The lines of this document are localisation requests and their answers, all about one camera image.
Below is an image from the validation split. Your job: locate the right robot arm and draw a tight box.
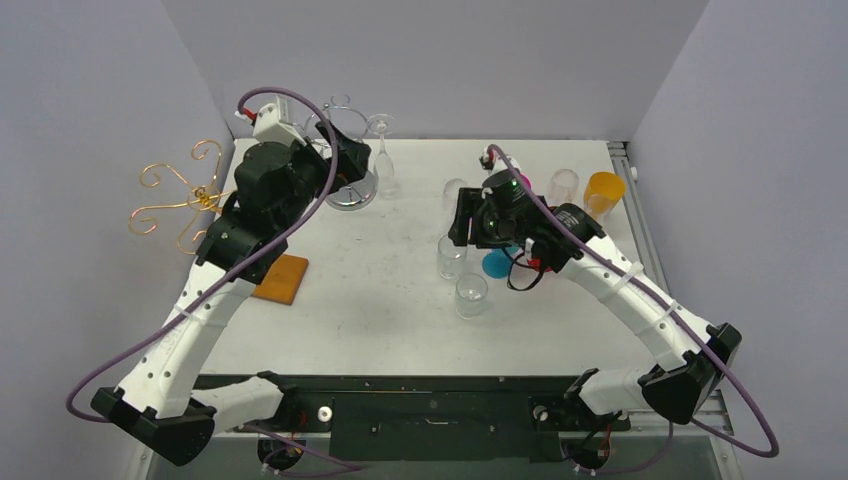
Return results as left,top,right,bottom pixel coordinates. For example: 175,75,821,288
448,170,741,427

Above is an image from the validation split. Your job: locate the red wine glass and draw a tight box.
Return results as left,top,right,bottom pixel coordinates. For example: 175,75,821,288
526,258,552,272

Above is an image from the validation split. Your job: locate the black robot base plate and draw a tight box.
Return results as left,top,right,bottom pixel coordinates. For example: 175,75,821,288
259,371,631,462

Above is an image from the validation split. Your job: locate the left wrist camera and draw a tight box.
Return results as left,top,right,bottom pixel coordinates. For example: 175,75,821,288
235,95,303,147

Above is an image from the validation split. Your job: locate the aluminium table rail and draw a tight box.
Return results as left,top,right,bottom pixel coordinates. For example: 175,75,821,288
606,139,737,439

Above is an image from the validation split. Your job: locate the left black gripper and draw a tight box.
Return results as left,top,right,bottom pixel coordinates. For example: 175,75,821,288
275,121,370,236

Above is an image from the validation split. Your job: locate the clear wine glass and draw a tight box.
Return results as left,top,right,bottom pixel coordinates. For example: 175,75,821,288
546,168,580,207

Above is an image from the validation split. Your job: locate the gold wire glass rack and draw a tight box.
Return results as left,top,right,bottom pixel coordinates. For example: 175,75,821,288
127,139,236,257

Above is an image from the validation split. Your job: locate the clear champagne flute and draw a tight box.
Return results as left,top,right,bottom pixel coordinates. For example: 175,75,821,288
367,114,400,199

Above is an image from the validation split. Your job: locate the blue wine glass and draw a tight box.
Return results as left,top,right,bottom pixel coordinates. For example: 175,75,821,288
481,247,518,279

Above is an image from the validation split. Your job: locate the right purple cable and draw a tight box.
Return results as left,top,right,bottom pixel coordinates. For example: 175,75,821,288
486,142,780,460

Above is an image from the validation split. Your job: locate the orange cup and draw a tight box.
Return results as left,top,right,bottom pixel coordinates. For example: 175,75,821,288
583,172,627,223

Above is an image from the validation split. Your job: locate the pink wine glass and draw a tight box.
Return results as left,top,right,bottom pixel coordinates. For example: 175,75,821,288
519,174,532,192

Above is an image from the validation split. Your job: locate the wooden rack base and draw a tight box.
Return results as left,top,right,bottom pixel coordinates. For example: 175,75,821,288
252,254,309,306

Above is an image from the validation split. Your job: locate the clear patterned glass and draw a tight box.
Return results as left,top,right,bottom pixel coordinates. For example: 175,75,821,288
437,235,468,280
454,273,488,319

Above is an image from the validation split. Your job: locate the silver wire glass rack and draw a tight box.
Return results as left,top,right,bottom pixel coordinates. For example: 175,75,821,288
322,94,398,211

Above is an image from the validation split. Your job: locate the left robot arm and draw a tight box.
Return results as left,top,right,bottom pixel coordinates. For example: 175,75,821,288
91,122,371,466

